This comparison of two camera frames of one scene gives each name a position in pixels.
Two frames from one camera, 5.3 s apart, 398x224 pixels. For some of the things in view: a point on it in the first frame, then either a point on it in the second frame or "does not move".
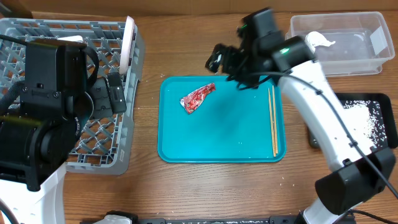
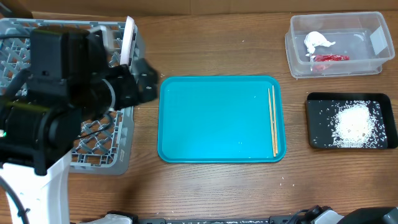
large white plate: x=127 y=40 does not move
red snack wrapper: x=191 y=102 to x=331 y=57
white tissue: x=314 y=38 does not move
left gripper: x=104 y=97 to x=131 y=90
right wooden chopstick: x=275 y=119 does not move
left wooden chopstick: x=272 y=124 does not move
